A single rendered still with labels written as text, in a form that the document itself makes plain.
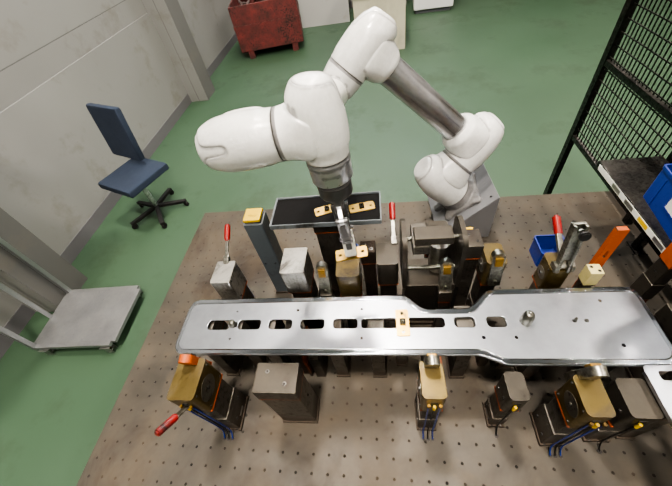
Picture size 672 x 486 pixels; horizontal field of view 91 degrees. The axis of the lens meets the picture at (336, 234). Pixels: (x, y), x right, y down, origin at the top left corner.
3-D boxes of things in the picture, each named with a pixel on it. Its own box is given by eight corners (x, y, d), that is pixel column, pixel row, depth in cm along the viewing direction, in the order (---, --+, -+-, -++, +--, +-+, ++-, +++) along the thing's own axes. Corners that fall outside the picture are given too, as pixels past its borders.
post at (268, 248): (276, 293, 146) (241, 226, 114) (279, 279, 152) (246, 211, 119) (292, 293, 145) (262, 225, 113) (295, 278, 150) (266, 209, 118)
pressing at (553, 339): (168, 363, 100) (166, 361, 99) (194, 298, 115) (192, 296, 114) (684, 366, 81) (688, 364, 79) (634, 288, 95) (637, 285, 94)
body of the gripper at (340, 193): (315, 170, 73) (324, 202, 79) (316, 193, 67) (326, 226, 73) (348, 163, 72) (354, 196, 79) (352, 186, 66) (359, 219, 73)
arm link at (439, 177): (433, 195, 158) (401, 172, 148) (462, 165, 150) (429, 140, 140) (447, 213, 145) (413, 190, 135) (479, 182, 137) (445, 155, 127)
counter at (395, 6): (397, 6, 629) (397, -47, 571) (405, 50, 483) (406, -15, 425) (360, 11, 639) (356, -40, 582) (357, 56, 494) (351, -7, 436)
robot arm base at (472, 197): (435, 197, 165) (428, 192, 162) (474, 172, 150) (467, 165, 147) (440, 225, 153) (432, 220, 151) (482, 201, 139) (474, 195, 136)
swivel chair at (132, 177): (151, 191, 334) (85, 102, 264) (198, 190, 325) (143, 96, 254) (122, 232, 298) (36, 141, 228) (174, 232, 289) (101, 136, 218)
